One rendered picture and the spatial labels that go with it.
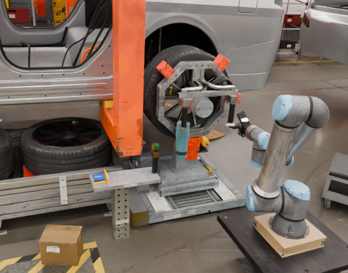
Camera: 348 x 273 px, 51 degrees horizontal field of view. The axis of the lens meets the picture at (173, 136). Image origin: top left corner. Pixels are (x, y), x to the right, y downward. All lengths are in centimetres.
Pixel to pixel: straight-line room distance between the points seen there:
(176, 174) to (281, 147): 125
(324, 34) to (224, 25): 216
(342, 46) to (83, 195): 341
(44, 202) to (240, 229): 130
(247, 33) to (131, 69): 123
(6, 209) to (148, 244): 95
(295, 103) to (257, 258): 88
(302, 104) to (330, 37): 324
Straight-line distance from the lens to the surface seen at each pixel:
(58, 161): 263
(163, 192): 282
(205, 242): 260
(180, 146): 250
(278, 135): 176
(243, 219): 236
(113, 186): 229
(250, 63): 323
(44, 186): 257
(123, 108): 232
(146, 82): 254
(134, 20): 221
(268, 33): 327
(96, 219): 277
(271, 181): 195
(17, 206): 264
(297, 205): 211
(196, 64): 247
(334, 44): 485
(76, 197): 264
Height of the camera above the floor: 167
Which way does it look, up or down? 24 degrees down
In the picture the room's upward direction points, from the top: 4 degrees clockwise
